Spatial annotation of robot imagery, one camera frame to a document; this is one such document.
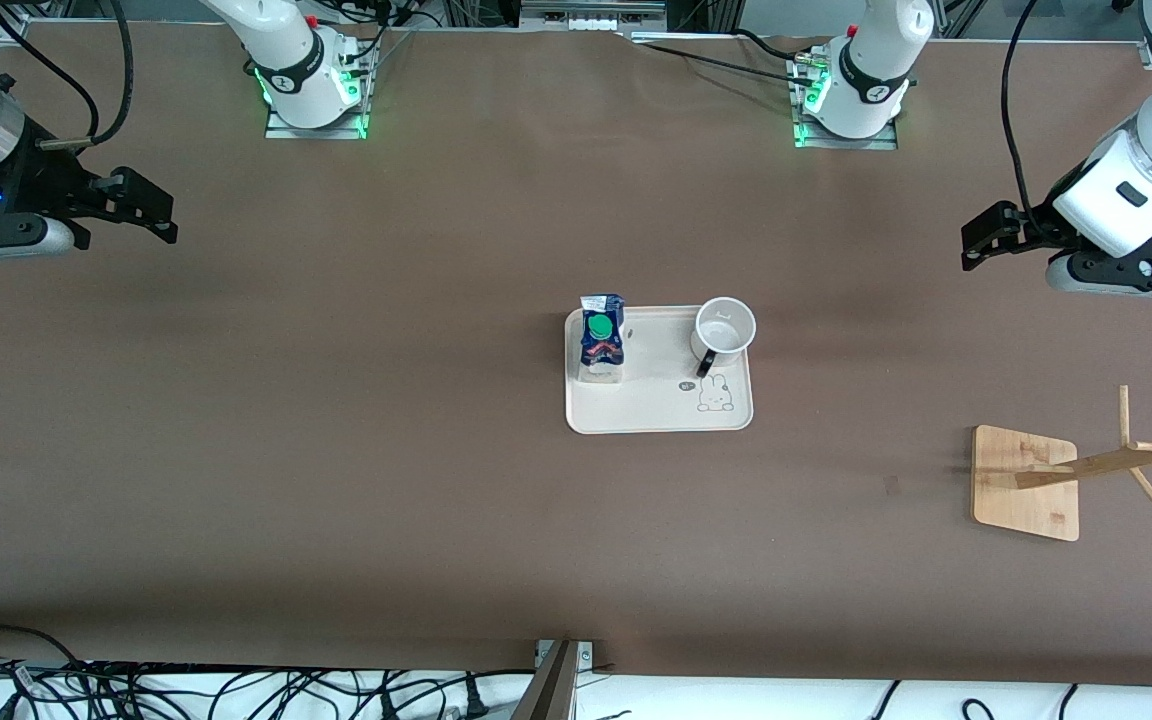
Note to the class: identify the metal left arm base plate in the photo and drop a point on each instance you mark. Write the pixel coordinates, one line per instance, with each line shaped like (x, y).
(846, 143)

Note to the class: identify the aluminium frame strut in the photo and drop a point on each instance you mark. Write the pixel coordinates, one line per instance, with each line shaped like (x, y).
(554, 685)

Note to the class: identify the wooden cup rack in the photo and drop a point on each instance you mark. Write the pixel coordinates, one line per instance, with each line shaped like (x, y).
(1021, 492)

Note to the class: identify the blue milk carton green cap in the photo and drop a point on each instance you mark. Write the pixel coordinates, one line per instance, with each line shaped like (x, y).
(601, 340)

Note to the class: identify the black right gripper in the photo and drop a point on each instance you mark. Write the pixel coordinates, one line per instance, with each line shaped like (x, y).
(48, 180)

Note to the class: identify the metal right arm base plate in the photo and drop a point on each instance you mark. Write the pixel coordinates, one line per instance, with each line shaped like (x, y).
(316, 131)

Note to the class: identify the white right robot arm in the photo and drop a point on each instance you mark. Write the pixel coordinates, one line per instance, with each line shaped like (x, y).
(286, 50)

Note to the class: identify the cream tray with rabbit print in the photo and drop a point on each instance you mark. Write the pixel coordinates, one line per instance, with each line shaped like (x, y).
(651, 402)

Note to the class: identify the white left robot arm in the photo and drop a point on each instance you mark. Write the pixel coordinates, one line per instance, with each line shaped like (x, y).
(876, 60)

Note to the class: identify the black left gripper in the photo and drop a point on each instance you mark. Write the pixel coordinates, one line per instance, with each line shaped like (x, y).
(1034, 229)

